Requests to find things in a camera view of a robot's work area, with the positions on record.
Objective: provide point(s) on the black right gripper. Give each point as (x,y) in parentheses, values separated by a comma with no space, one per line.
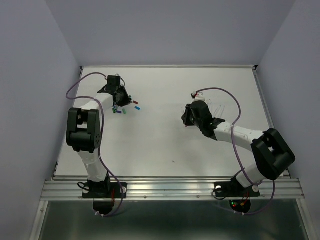
(189,110)

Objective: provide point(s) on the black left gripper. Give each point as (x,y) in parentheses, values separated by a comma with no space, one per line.
(126,101)

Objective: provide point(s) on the pink capped marker pen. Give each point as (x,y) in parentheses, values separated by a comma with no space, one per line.
(185,117)

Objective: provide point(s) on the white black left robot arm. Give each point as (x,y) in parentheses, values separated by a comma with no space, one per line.
(85,125)

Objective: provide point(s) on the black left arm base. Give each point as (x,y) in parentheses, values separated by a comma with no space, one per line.
(107,196)

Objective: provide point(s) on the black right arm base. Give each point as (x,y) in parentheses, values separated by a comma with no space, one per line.
(239,197)

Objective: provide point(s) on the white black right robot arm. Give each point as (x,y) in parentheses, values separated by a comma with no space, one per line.
(271,153)

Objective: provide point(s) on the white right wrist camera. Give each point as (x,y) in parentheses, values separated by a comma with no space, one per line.
(198,96)

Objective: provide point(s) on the aluminium rail frame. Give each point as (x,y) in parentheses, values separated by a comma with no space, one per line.
(170,169)

